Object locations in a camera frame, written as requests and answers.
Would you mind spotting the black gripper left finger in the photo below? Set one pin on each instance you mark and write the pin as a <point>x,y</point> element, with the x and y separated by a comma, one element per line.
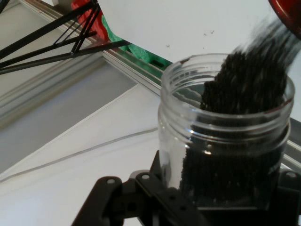
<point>108,188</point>

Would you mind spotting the red foam puzzle block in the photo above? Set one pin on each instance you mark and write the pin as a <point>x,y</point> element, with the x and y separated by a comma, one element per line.
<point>80,9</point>

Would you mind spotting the black tripod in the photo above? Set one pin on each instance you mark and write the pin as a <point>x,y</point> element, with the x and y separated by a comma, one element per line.
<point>71,52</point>

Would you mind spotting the clear plastic jar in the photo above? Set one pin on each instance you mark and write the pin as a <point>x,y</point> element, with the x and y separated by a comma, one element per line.
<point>178,122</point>

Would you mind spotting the black seeds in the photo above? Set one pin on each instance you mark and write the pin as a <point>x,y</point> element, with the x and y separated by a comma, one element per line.
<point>244,82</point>

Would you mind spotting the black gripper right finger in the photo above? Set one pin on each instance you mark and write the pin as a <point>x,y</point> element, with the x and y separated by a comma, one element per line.
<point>289,200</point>

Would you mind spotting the aluminium wall rail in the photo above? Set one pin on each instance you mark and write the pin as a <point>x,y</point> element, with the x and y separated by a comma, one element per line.
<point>150,81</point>

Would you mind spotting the green foam puzzle block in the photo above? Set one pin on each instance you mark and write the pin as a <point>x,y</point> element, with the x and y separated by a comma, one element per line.
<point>110,30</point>
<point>141,54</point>

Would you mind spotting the red bowl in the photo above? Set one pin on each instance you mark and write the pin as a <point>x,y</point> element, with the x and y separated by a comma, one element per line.
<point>291,14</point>

